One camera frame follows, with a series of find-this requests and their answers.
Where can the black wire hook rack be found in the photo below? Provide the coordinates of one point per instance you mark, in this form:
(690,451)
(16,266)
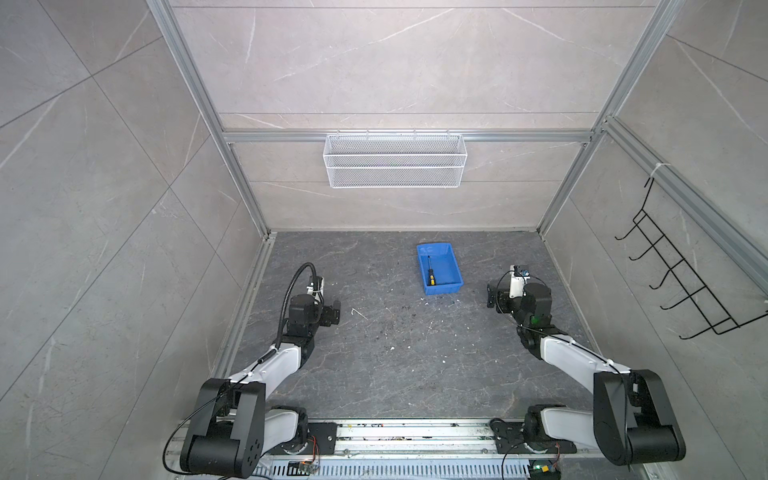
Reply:
(680,271)

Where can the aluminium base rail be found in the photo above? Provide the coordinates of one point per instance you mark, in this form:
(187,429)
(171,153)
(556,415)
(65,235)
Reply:
(453,448)

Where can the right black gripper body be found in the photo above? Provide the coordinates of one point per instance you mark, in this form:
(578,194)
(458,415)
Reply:
(506,304)

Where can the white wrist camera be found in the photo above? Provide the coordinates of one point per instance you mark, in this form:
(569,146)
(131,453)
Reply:
(518,279)
(315,287)

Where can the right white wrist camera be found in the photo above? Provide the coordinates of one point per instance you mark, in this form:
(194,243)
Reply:
(518,279)

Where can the white wire mesh basket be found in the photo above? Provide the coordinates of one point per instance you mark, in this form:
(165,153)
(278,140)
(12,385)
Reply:
(368,161)

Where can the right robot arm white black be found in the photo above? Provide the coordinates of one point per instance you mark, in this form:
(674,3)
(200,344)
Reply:
(631,420)

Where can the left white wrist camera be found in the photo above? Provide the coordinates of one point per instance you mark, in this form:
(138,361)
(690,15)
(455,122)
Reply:
(315,287)

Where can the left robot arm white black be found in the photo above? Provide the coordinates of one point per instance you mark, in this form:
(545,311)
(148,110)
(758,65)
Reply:
(230,427)

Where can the blue plastic bin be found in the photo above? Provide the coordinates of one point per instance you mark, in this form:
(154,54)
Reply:
(447,273)

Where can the small white zip tie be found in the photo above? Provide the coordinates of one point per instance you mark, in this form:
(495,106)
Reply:
(354,311)

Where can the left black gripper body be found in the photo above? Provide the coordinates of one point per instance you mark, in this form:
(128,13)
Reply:
(328,315)

